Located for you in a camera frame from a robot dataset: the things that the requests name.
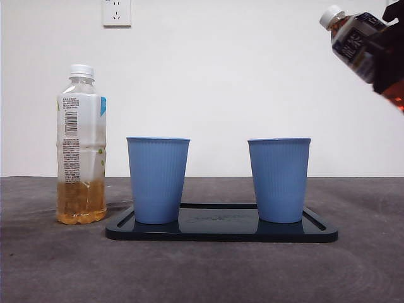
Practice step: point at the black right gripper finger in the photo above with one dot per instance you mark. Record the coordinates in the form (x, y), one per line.
(389, 60)
(395, 10)

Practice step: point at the dark oolong tea bottle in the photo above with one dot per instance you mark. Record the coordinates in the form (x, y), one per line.
(350, 47)

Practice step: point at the blue ribbed cup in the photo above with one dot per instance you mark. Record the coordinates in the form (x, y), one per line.
(279, 180)
(158, 180)

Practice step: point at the dark blue tray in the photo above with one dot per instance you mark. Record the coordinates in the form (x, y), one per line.
(217, 232)

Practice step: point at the white wall socket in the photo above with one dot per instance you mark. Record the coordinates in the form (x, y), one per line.
(116, 14)

